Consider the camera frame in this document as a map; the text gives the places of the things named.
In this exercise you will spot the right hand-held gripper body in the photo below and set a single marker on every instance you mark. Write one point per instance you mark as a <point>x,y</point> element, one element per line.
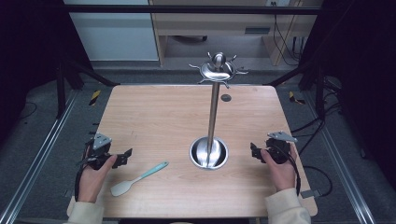
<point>278,151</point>

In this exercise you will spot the person's left hand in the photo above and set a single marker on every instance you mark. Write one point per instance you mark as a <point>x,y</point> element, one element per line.
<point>91,183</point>

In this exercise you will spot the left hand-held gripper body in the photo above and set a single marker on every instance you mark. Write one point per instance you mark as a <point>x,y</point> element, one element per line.
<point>100,141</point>

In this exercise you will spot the white cabinet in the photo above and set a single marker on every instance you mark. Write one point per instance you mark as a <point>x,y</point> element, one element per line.
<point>115,34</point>

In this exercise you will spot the aluminium floor rail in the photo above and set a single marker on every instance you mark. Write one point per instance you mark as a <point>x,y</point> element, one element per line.
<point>342,174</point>
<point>34,161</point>

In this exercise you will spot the yellow black floor tape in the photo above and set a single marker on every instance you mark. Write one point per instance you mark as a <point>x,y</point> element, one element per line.
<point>95,97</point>
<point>294,98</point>

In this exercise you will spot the steel utensil rack with hooks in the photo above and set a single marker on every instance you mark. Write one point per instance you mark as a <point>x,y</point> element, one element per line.
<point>213,109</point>

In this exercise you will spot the person's right hand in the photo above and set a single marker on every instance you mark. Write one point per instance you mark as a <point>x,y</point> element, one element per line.
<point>283,175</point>

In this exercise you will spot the black metal stand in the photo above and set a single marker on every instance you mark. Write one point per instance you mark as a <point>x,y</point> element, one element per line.
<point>314,81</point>
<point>67,81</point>

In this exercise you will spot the black frame crossbar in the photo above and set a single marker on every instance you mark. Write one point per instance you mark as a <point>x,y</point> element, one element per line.
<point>186,9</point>

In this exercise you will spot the wooden desk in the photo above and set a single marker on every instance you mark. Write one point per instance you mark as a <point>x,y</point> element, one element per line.
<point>218,23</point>

